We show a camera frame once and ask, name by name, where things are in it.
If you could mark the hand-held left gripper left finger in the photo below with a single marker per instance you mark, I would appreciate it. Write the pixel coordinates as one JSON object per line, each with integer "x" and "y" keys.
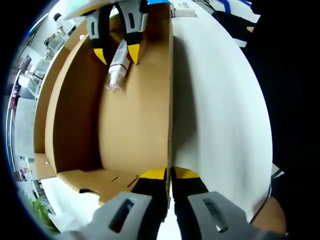
{"x": 100, "y": 220}

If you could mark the person's black shirt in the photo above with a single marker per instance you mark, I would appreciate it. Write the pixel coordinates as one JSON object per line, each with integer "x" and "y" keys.
{"x": 295, "y": 100}

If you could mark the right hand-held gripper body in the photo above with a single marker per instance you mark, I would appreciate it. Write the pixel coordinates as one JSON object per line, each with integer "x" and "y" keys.
{"x": 85, "y": 6}

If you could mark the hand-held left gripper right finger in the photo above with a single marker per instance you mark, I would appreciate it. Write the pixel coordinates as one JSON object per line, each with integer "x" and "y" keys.
{"x": 196, "y": 217}

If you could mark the grey partition panel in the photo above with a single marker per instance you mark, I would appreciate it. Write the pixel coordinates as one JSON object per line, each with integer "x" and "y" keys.
{"x": 23, "y": 125}

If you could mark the brown cardboard shoe box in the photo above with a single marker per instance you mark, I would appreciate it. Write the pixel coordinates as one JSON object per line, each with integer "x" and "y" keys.
{"x": 135, "y": 112}

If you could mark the green potted plant white pot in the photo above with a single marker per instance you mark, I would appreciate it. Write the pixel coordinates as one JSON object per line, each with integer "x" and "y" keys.
{"x": 41, "y": 212}

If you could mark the white spray bottle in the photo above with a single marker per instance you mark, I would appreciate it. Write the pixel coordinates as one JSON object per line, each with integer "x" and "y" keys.
{"x": 120, "y": 65}

